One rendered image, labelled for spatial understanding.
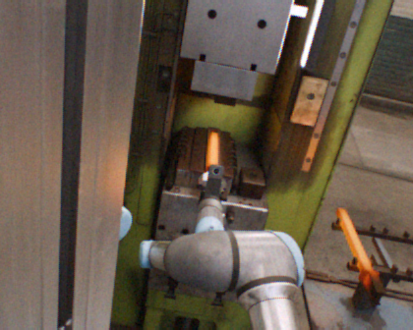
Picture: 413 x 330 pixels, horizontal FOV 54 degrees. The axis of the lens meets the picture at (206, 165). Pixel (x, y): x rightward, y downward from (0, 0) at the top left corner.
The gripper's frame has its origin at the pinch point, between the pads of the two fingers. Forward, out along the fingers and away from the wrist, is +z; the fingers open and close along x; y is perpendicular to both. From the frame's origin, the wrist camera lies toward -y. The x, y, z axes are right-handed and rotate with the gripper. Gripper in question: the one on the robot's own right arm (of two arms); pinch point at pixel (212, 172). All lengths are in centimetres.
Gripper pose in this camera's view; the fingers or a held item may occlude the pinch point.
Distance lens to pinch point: 138.3
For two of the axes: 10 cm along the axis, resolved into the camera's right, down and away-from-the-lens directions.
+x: 9.8, 1.7, 0.5
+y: -1.8, 8.9, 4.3
